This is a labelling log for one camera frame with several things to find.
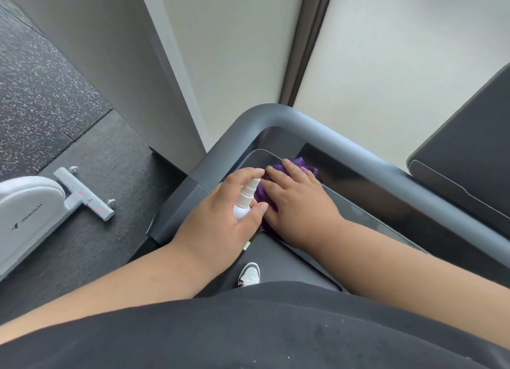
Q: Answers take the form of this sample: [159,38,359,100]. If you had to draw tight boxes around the black shirt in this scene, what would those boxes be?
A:
[0,281,510,369]

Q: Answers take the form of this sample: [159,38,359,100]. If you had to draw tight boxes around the white exercise bike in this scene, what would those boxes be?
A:
[0,166,117,282]

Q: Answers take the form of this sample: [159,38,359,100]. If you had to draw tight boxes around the person's right forearm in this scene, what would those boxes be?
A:
[309,219,510,351]

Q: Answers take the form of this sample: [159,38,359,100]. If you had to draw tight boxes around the purple microfibre cloth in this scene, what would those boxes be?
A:
[253,157,319,242]

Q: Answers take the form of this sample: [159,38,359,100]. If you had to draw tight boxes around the person's left hand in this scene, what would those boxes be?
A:
[167,167,270,298]

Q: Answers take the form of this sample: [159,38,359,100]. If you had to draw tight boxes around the person's left sneaker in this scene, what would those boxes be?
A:
[237,262,261,288]

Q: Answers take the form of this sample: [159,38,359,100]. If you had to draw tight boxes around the white spray bottle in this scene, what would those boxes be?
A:
[232,177,261,223]

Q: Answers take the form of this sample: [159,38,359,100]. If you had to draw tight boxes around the person's right hand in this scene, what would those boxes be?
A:
[258,159,346,251]

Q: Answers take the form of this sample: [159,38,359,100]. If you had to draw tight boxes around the person's left forearm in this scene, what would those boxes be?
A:
[0,241,224,346]

